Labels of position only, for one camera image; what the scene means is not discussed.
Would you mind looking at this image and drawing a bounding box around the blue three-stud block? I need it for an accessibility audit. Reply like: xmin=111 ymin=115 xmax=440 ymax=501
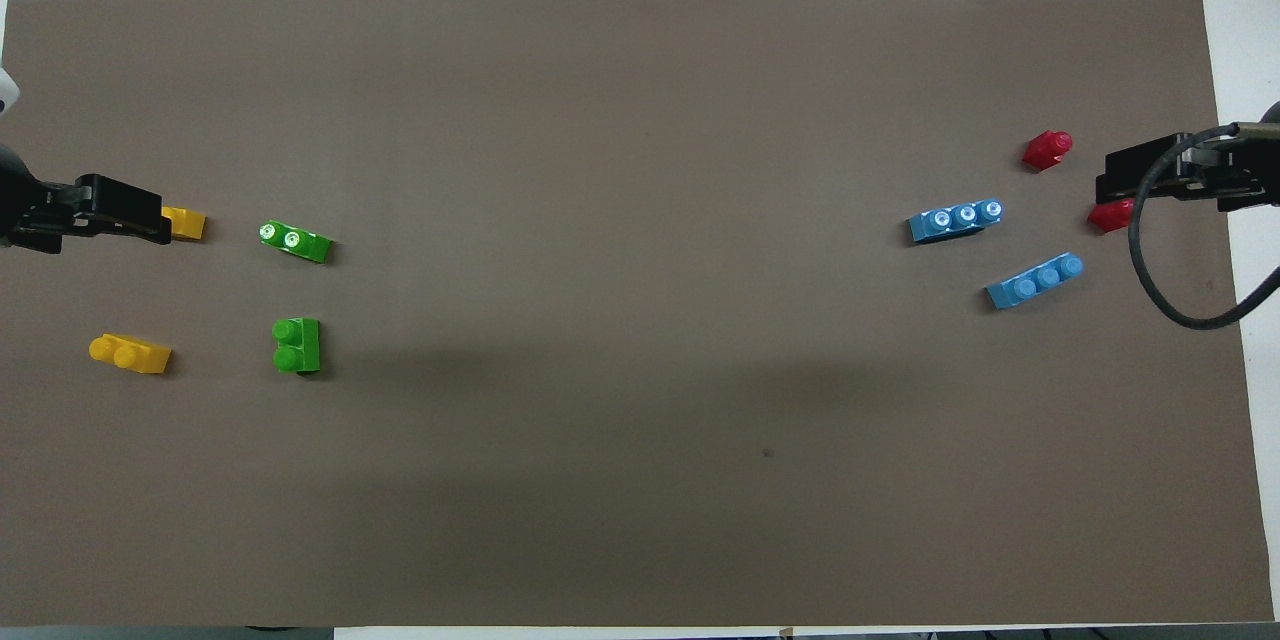
xmin=907 ymin=198 xmax=1005 ymax=244
xmin=985 ymin=252 xmax=1085 ymax=311

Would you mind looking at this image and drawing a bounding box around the yellow two-stud block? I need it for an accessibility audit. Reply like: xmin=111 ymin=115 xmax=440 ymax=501
xmin=88 ymin=333 xmax=173 ymax=376
xmin=160 ymin=207 xmax=208 ymax=242

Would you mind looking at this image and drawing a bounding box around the green two-stud block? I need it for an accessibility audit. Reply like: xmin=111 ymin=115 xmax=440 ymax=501
xmin=258 ymin=220 xmax=333 ymax=265
xmin=272 ymin=317 xmax=323 ymax=376

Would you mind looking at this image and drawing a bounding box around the brown table mat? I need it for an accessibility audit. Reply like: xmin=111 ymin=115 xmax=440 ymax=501
xmin=0 ymin=0 xmax=1276 ymax=629

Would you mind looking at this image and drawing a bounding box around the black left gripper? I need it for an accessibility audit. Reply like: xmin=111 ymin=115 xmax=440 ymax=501
xmin=10 ymin=174 xmax=172 ymax=254

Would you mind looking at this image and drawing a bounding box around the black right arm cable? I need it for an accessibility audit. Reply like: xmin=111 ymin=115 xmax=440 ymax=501
xmin=1127 ymin=122 xmax=1280 ymax=331

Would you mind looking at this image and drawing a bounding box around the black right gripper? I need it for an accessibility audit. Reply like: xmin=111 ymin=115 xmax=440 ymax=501
xmin=1096 ymin=132 xmax=1269 ymax=213

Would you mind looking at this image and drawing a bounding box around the small red block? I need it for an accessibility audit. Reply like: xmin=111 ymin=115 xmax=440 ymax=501
xmin=1087 ymin=198 xmax=1137 ymax=234
xmin=1021 ymin=130 xmax=1074 ymax=173

